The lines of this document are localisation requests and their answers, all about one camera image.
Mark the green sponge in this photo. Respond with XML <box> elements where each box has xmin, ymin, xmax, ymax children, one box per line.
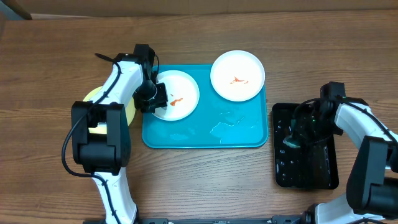
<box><xmin>283</xmin><ymin>119</ymin><xmax>300</xmax><ymax>149</ymax></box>

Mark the white plate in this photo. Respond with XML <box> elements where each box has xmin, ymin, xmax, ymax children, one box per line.
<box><xmin>154</xmin><ymin>70</ymin><xmax>200</xmax><ymax>121</ymax></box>
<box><xmin>210</xmin><ymin>50</ymin><xmax>266</xmax><ymax>102</ymax></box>

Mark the yellow-green plate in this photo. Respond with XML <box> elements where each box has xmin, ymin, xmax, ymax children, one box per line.
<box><xmin>83</xmin><ymin>86</ymin><xmax>136</xmax><ymax>134</ymax></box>

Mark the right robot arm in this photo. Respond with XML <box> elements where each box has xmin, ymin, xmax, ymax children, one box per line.
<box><xmin>284</xmin><ymin>82</ymin><xmax>397</xmax><ymax>224</ymax></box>

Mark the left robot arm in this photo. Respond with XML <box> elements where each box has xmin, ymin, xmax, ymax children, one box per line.
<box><xmin>62</xmin><ymin>44</ymin><xmax>167</xmax><ymax>223</ymax></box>

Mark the black plastic tray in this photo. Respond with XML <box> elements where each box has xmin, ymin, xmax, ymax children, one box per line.
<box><xmin>272</xmin><ymin>103</ymin><xmax>339</xmax><ymax>190</ymax></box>

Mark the teal plastic tray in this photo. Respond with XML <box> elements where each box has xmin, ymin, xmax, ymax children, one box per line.
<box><xmin>142</xmin><ymin>64</ymin><xmax>269</xmax><ymax>149</ymax></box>

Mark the dark chair leg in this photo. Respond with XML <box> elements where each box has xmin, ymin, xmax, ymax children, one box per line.
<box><xmin>1</xmin><ymin>0</ymin><xmax>32</xmax><ymax>20</ymax></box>

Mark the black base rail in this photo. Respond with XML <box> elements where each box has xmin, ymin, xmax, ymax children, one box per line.
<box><xmin>82</xmin><ymin>215</ymin><xmax>305</xmax><ymax>224</ymax></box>

